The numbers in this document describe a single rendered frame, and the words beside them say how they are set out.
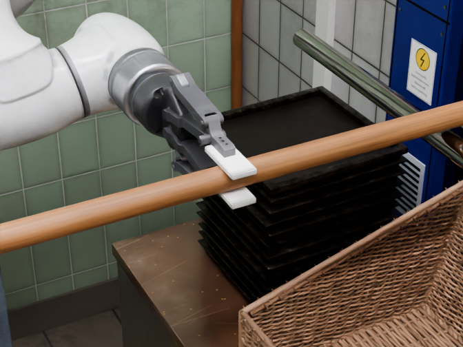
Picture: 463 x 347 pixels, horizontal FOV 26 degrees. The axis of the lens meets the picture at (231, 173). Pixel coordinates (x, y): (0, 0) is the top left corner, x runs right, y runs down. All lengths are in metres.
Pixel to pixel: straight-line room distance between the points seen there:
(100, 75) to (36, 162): 1.19
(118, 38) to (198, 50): 1.21
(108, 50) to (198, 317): 0.71
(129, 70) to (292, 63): 1.11
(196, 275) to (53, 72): 0.77
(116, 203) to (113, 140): 1.48
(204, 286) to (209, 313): 0.08
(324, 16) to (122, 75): 0.93
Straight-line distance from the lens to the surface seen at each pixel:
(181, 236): 2.08
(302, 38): 1.51
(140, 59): 1.28
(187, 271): 1.99
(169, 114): 1.21
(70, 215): 1.05
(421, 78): 1.88
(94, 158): 2.54
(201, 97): 1.16
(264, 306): 1.67
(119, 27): 1.35
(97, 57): 1.32
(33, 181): 2.52
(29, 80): 1.30
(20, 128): 1.31
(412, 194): 1.98
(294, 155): 1.14
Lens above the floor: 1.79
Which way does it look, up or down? 32 degrees down
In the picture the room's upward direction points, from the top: straight up
